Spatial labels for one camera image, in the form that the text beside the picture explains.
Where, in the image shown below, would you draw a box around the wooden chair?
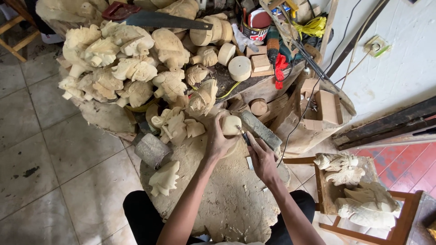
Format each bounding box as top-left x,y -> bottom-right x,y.
283,155 -> 424,245

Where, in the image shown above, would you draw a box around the wooden workbench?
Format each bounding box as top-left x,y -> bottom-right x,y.
56,20 -> 357,157

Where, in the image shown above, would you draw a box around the dark wooden planks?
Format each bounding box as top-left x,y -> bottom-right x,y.
331,96 -> 436,151

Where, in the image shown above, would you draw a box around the green power drill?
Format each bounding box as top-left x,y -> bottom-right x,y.
266,27 -> 305,69

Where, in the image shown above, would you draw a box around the pale rounded wood blank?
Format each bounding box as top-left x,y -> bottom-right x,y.
221,115 -> 243,137

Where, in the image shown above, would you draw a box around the wooden stool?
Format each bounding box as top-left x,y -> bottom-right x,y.
0,0 -> 41,63

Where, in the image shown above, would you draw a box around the yellow plastic cord bundle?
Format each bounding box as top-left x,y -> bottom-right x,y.
294,16 -> 327,39

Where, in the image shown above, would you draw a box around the red-handled hand saw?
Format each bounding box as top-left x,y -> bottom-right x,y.
101,1 -> 214,31

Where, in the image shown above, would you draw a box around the open cardboard box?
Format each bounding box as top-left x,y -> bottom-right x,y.
299,78 -> 344,131

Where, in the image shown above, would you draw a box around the stack of turned wooden blanks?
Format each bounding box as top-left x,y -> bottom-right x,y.
189,14 -> 234,47

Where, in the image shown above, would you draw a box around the red plastic strip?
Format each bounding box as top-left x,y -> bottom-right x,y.
274,53 -> 289,90

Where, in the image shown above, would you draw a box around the person's left hand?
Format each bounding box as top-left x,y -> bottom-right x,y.
204,111 -> 241,162

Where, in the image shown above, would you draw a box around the winged wooden carving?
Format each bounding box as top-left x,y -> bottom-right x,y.
325,166 -> 366,187

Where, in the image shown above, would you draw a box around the pile of carved wooden figures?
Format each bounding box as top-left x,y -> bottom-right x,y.
57,20 -> 219,147

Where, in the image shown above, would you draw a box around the square wooden block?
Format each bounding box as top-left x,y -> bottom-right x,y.
250,54 -> 272,73

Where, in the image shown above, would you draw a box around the red and white paint can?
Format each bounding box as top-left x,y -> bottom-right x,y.
240,8 -> 272,42

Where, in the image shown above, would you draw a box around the flat round wooden disc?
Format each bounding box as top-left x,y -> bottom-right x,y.
228,56 -> 252,82

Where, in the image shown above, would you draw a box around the large wooden stump work block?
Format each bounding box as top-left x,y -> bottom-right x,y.
140,134 -> 291,244

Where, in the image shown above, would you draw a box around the small round wooden disc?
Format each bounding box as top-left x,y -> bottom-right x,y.
217,42 -> 236,67

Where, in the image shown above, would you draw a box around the leaf-edged carved wooden figure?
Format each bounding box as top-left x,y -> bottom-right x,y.
149,160 -> 181,197

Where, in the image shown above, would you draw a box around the grey sharpening stone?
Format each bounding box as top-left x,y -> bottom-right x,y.
240,110 -> 283,151

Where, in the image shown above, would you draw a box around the yellow cable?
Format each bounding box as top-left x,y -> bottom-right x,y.
215,81 -> 242,100

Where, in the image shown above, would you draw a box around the grey sandpaper roll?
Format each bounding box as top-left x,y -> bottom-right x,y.
134,133 -> 173,171

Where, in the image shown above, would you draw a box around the dark-handled carving tool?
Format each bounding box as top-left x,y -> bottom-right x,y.
237,126 -> 253,147

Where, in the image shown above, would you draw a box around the person's black trousers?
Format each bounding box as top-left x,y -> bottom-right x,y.
123,189 -> 316,245

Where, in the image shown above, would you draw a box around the large rough wooden carving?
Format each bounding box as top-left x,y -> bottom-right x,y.
35,0 -> 110,25

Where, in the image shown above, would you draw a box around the brown round wooden piece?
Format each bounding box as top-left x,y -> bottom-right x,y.
250,98 -> 269,116

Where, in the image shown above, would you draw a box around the white wall socket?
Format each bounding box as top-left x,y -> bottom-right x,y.
363,35 -> 391,58

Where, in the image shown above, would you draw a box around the small feathered wooden carving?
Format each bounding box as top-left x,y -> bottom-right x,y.
313,153 -> 359,172

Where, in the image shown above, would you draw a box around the black power cable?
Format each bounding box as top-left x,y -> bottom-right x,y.
277,0 -> 363,169

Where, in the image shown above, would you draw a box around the person's right hand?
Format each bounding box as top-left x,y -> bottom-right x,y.
245,135 -> 282,186

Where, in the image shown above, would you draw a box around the large wooden bird carving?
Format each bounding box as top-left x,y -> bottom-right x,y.
334,181 -> 401,231

